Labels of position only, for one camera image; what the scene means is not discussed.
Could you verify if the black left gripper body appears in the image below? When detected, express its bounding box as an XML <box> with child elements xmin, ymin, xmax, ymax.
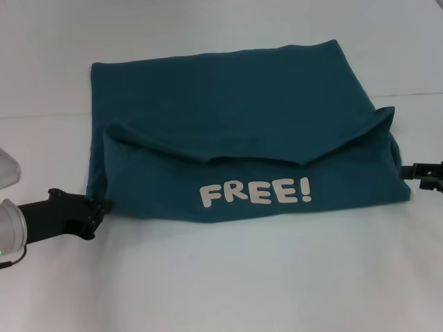
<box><xmin>16</xmin><ymin>188</ymin><xmax>105</xmax><ymax>245</ymax></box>

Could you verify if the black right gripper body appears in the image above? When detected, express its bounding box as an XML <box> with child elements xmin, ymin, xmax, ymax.
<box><xmin>413</xmin><ymin>160</ymin><xmax>443</xmax><ymax>194</ymax></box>

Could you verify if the blue teal shirt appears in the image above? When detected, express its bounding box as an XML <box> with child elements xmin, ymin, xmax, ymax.
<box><xmin>84</xmin><ymin>38</ymin><xmax>413</xmax><ymax>225</ymax></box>

